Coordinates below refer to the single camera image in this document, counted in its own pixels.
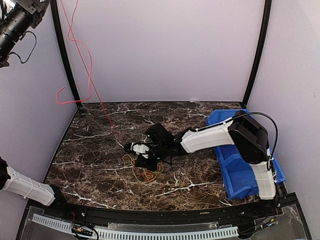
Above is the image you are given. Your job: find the right black frame post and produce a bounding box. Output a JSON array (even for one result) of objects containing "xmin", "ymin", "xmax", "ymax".
[{"xmin": 241, "ymin": 0, "xmax": 272, "ymax": 108}]

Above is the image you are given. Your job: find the white slotted cable duct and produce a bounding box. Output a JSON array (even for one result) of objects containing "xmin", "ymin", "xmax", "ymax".
[{"xmin": 31, "ymin": 214, "xmax": 239, "ymax": 240}]

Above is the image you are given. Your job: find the blue plastic divided bin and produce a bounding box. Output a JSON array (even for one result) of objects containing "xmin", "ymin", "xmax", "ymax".
[{"xmin": 206, "ymin": 109, "xmax": 287, "ymax": 200}]

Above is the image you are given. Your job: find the black front rail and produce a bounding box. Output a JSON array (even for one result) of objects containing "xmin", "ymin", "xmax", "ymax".
[{"xmin": 24, "ymin": 193, "xmax": 301, "ymax": 228}]

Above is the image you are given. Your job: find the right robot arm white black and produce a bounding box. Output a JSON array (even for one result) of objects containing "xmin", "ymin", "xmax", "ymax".
[{"xmin": 125, "ymin": 110, "xmax": 276, "ymax": 217}]

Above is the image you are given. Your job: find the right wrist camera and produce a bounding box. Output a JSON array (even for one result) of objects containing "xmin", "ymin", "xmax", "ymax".
[{"xmin": 124, "ymin": 142, "xmax": 153, "ymax": 158}]

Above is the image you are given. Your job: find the yellow cable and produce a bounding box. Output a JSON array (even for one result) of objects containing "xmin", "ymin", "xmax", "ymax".
[{"xmin": 121, "ymin": 153, "xmax": 165, "ymax": 185}]

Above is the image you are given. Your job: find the black frame post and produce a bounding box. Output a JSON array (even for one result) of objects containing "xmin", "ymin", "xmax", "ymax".
[
  {"xmin": 241, "ymin": 0, "xmax": 272, "ymax": 108},
  {"xmin": 50, "ymin": 0, "xmax": 82, "ymax": 108}
]

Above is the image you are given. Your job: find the left black frame post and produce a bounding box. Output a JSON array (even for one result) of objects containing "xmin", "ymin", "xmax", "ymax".
[{"xmin": 50, "ymin": 0, "xmax": 82, "ymax": 108}]

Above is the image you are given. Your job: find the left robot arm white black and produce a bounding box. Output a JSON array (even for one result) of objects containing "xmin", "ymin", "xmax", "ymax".
[{"xmin": 0, "ymin": 0, "xmax": 50, "ymax": 68}]

